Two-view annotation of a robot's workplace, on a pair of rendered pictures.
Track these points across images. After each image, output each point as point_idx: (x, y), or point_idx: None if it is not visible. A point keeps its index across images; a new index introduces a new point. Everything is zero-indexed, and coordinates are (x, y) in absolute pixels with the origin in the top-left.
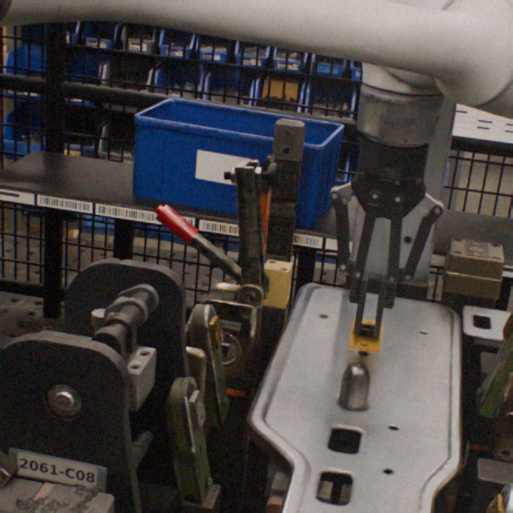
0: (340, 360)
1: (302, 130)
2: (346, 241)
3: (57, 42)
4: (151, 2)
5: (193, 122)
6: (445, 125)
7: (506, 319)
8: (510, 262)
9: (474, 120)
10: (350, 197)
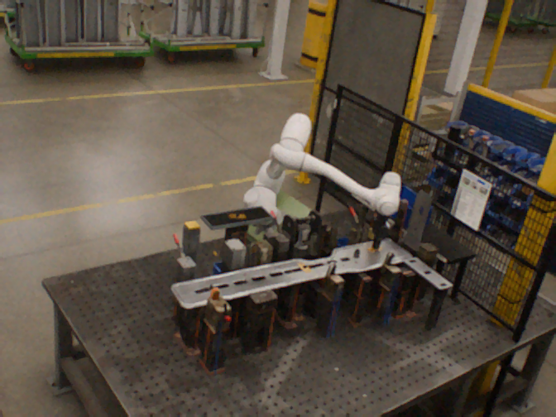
0: (367, 251)
1: (404, 203)
2: (373, 227)
3: (386, 161)
4: (324, 174)
5: (406, 193)
6: (426, 213)
7: (419, 263)
8: (441, 255)
9: (466, 218)
10: (376, 218)
